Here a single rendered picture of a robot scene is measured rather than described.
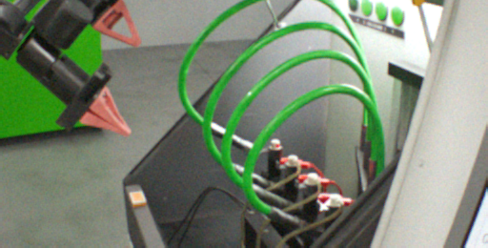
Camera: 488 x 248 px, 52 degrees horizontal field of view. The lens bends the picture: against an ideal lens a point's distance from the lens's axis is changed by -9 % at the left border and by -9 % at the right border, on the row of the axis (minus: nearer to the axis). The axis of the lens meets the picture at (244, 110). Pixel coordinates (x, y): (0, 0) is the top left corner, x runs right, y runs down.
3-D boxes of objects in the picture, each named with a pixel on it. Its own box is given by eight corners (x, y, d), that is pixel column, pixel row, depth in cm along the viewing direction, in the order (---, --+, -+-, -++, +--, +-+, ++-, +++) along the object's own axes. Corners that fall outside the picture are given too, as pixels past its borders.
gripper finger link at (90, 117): (148, 118, 77) (97, 75, 74) (116, 154, 78) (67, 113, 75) (152, 104, 83) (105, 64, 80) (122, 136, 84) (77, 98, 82)
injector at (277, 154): (254, 240, 111) (254, 147, 104) (275, 236, 113) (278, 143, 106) (258, 247, 109) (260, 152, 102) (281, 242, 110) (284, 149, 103)
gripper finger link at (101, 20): (152, 31, 96) (116, -5, 94) (152, 28, 89) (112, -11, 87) (126, 58, 95) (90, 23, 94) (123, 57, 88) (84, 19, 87)
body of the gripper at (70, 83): (106, 79, 74) (67, 46, 72) (63, 131, 76) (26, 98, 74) (112, 69, 81) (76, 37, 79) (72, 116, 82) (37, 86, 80)
